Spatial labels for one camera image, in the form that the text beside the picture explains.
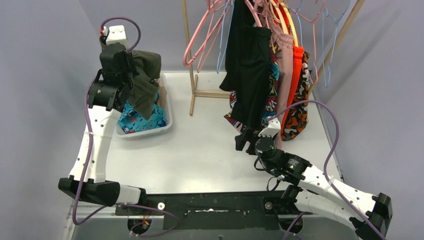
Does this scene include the turquoise shark print shorts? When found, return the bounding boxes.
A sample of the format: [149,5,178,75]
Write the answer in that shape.
[117,93,168,134]

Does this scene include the olive green shorts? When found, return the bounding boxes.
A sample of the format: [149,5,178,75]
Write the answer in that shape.
[128,50,162,120]

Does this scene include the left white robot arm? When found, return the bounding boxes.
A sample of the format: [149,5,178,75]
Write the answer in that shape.
[58,43,148,214]

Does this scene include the pink plastic hanger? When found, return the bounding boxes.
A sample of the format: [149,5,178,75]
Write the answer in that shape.
[181,0,227,68]

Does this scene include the beige shorts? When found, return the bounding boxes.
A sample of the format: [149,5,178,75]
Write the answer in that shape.
[156,77,167,112]

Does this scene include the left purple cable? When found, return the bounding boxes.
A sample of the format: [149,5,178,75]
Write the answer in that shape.
[71,16,181,239]

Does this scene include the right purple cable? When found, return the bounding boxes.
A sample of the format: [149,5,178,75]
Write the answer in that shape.
[266,99,388,240]

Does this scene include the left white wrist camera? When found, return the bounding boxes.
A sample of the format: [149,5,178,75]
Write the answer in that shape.
[105,25,130,50]

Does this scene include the thin pink wire hanger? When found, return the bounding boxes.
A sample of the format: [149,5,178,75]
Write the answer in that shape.
[196,0,227,73]

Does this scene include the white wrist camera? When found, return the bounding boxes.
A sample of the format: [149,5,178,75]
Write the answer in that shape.
[105,25,130,50]
[258,116,281,138]

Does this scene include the empty blue wire hanger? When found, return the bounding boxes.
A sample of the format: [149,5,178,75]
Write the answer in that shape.
[294,0,354,88]

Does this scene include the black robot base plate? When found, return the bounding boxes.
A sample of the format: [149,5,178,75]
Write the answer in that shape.
[114,189,316,233]

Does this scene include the dusty pink shorts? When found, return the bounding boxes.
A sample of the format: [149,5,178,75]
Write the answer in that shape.
[261,0,294,149]

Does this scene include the empty pink wire hanger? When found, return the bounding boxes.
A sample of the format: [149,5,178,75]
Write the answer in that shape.
[288,0,327,85]

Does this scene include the orange red shorts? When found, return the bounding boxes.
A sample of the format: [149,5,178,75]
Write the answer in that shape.
[273,0,306,140]

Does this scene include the comic print shorts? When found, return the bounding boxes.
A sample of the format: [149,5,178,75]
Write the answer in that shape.
[224,46,279,132]

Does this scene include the black orange patterned shorts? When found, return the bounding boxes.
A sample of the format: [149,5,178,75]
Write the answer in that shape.
[289,50,310,139]

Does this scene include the purple cable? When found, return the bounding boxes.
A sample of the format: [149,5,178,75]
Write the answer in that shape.
[71,16,181,239]
[266,99,388,240]

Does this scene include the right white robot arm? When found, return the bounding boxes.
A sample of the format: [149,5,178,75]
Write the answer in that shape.
[235,129,393,240]

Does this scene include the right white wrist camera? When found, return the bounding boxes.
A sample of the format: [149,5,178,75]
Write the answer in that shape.
[258,116,281,138]

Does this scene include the thin blue wire hanger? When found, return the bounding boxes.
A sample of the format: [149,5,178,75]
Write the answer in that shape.
[216,0,235,74]

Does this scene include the white perforated plastic basket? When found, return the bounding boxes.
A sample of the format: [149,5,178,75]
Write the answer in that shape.
[114,73,173,139]

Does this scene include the wooden clothes rack frame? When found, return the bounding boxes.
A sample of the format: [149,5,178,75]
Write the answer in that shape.
[181,0,364,115]

